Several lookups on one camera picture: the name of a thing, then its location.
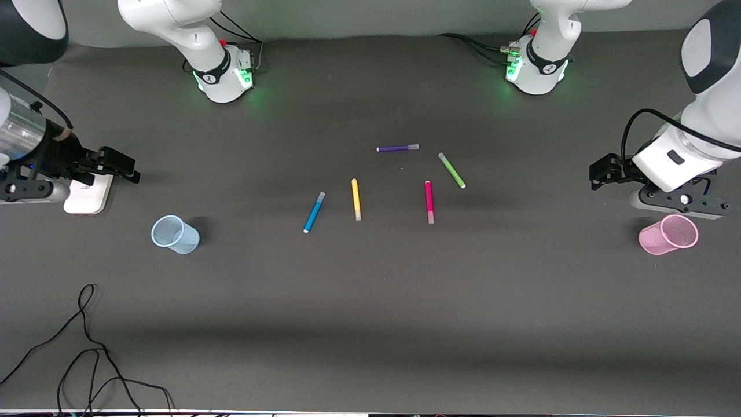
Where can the translucent blue cup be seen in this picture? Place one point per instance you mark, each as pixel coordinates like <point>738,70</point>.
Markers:
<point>182,240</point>

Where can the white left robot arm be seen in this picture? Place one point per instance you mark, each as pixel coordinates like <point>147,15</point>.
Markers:
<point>712,104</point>

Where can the pink marker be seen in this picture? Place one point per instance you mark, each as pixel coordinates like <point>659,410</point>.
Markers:
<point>429,200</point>

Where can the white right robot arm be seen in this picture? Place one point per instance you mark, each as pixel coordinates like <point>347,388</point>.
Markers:
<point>197,35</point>

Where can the purple marker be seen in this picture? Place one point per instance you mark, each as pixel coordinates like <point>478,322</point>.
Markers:
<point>396,148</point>

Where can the white flat box device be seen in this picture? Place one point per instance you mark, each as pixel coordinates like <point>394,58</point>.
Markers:
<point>87,200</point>

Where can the yellow marker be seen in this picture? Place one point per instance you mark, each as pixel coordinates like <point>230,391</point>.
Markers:
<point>356,200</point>

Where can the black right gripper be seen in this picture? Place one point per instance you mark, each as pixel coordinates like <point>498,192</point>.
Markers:
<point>58,155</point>

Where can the blue marker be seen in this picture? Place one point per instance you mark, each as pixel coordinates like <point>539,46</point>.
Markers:
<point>314,212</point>

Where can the translucent pink cup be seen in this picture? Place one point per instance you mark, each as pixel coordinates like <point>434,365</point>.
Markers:
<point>657,240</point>

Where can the green marker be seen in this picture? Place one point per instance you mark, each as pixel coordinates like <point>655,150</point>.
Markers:
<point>451,170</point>

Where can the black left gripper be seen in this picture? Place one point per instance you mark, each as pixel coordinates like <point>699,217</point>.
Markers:
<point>624,170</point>

